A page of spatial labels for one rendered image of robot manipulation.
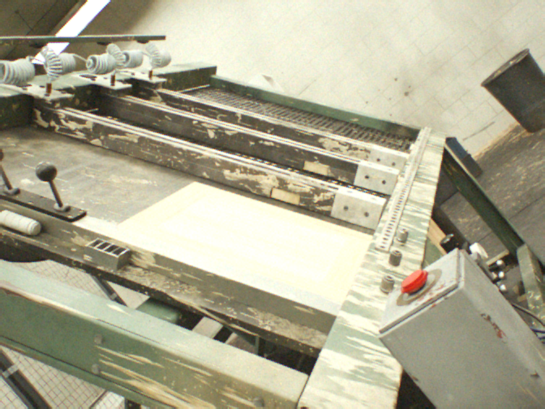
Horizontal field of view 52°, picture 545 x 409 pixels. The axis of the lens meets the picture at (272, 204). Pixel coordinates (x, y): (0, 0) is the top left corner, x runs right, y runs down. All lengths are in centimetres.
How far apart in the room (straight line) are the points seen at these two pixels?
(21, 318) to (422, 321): 58
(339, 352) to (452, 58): 588
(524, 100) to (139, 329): 501
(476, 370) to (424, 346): 6
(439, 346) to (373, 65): 596
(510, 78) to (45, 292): 499
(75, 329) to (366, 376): 42
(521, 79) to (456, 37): 132
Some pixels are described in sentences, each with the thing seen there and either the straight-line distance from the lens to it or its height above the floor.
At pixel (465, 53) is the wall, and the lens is 662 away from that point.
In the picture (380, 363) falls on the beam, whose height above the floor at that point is 84.
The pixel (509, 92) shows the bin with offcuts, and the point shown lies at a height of 44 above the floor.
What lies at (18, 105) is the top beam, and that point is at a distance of 183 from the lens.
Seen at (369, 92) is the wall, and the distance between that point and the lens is 652.
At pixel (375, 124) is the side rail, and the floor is 106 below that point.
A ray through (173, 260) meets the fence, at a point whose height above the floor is 115.
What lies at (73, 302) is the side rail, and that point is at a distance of 87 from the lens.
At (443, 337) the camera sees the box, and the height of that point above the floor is 89.
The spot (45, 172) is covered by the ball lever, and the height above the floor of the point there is 142.
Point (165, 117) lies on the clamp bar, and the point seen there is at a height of 157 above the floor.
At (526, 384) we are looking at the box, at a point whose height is 80.
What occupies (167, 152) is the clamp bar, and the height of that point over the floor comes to 141.
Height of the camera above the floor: 113
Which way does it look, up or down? 1 degrees down
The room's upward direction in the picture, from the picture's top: 40 degrees counter-clockwise
